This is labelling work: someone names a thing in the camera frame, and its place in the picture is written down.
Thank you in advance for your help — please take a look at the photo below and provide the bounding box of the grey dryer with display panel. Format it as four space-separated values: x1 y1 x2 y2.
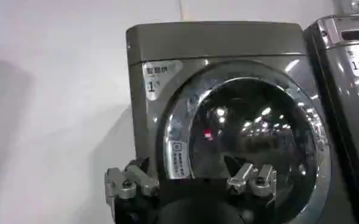
302 12 359 224

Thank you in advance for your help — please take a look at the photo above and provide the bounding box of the grey dryer with number label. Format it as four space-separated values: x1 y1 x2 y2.
125 21 357 224

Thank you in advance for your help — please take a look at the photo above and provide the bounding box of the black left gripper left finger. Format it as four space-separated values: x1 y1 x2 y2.
104 156 160 220

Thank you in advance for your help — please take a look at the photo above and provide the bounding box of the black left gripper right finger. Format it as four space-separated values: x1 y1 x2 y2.
223 155 278 206

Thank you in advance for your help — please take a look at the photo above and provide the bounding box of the round glass dryer door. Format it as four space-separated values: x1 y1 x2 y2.
156 60 332 224

